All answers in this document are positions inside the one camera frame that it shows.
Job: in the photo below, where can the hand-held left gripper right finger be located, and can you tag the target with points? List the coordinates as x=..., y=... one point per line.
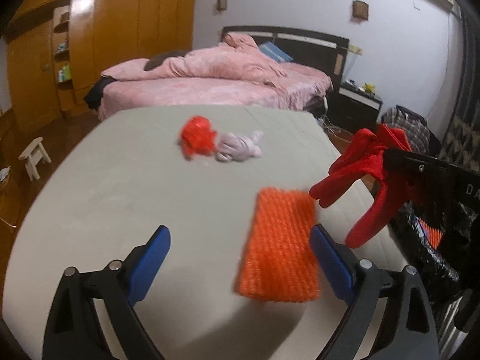
x=332, y=262

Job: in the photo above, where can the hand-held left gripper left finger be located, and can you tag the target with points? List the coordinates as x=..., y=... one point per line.
x=148, y=266

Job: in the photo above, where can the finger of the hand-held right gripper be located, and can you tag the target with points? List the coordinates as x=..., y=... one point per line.
x=420, y=180

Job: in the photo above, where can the orange net sponge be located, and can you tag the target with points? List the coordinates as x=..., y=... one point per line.
x=433, y=237
x=277, y=243

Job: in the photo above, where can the red cloth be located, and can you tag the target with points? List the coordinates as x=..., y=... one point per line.
x=198, y=137
x=360, y=161

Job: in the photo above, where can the black plastic bag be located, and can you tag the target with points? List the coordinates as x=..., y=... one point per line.
x=420, y=266

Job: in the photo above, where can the lilac cloth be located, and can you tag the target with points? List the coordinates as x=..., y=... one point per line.
x=240, y=146

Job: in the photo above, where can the plaid bag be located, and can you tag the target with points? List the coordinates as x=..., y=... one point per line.
x=412, y=127

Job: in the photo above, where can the patterned dark curtain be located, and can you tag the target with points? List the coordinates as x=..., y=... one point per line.
x=463, y=138

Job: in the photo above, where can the dark nightstand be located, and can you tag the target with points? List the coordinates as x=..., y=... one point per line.
x=356, y=108

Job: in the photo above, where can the yellow plush toy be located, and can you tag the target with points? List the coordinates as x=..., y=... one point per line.
x=369, y=87

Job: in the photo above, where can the white wooden stool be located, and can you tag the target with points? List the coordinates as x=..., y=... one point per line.
x=33, y=155

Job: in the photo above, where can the crumpled white bag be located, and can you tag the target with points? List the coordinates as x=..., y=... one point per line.
x=3, y=175

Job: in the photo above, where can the bed with pink bedding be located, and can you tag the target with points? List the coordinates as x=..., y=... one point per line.
x=311, y=39

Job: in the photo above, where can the black cloth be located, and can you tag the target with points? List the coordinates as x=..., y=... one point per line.
x=95, y=95

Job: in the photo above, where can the pink bed sheet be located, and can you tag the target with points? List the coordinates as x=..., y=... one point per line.
x=210, y=95

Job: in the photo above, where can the blue pillow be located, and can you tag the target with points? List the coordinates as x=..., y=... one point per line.
x=275, y=51

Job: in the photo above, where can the dark brown cloth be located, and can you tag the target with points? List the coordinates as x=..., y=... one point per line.
x=161, y=60

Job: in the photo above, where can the green bottles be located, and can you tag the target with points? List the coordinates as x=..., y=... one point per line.
x=64, y=72

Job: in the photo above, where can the pink duvet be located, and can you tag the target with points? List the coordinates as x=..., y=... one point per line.
x=210, y=60

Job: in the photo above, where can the wooden wardrobe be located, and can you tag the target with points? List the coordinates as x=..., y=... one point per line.
x=112, y=37

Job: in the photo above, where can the wall socket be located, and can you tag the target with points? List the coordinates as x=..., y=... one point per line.
x=354, y=48

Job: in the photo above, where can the brown wall lamp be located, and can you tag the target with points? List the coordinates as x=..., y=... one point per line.
x=360, y=8
x=222, y=4

